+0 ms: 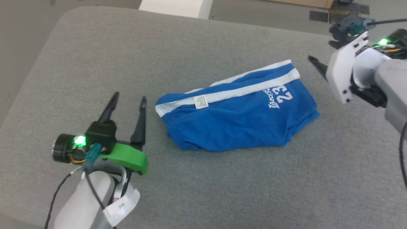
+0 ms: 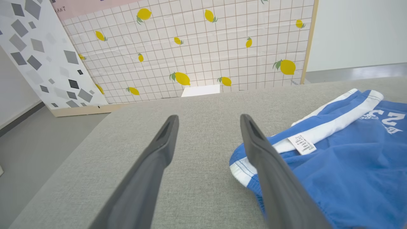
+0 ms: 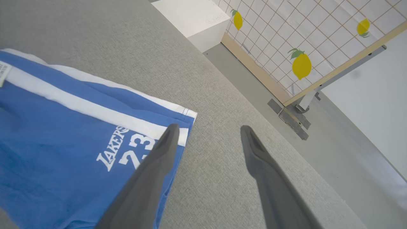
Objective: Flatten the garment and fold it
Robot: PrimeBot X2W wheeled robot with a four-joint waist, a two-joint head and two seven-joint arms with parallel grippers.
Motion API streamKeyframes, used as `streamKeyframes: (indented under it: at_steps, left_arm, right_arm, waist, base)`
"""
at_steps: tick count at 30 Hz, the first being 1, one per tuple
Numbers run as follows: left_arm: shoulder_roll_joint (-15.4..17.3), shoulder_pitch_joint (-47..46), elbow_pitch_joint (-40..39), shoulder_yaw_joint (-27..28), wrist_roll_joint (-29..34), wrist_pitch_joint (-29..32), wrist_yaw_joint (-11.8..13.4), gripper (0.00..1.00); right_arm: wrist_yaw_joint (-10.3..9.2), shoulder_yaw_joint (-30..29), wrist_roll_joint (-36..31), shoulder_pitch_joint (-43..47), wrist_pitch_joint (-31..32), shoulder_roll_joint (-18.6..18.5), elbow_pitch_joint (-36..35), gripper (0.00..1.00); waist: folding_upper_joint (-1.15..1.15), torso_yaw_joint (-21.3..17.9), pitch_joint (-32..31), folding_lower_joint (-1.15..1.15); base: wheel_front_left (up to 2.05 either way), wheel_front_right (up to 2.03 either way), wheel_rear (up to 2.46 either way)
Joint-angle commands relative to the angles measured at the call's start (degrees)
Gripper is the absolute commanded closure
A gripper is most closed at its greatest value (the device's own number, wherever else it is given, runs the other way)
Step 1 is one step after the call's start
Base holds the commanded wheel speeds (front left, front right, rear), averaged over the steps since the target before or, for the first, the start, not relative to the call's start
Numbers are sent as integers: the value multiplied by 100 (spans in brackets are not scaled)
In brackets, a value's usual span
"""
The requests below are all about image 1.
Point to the blue and white shorts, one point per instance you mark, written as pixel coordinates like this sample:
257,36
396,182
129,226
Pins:
235,124

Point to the grey fabric sofa cushion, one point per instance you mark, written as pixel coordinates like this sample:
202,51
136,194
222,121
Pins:
222,184

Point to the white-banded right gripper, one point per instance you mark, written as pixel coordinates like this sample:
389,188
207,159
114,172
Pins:
340,73

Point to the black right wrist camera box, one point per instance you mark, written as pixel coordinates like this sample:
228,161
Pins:
341,28

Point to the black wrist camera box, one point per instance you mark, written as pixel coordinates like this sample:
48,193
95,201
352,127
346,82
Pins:
101,133
341,28

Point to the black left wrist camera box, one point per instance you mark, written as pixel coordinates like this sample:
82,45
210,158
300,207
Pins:
101,133

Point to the small black floor tape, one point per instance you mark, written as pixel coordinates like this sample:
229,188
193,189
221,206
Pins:
319,16

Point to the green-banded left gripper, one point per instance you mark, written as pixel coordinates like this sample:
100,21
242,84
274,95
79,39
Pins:
130,157

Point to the white rectangular box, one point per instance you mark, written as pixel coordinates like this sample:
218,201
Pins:
175,7

